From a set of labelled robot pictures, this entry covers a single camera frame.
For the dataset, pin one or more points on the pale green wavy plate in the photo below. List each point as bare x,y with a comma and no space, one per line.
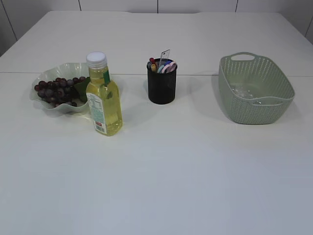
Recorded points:
67,71

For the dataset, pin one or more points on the silver glitter pen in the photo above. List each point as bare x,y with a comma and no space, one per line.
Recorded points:
149,65

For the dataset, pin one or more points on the blue capped scissors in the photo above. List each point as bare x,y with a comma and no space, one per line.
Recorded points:
161,69

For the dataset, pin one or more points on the red artificial grape bunch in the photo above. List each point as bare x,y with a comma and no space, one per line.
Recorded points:
63,91

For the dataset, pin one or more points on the green woven plastic basket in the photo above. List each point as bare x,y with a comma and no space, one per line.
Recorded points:
262,73

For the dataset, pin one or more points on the clear plastic sheet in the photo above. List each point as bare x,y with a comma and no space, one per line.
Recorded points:
247,92

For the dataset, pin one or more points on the black mesh pen holder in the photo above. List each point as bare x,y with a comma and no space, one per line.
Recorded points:
161,86

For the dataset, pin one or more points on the gold glitter pen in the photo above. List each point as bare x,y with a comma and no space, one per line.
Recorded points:
153,68

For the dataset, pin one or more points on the yellow liquid plastic bottle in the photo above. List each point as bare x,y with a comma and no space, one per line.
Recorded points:
103,96

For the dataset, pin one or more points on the pink capped scissors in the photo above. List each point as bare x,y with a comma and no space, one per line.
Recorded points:
169,67

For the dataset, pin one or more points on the clear plastic ruler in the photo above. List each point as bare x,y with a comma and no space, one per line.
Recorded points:
164,57

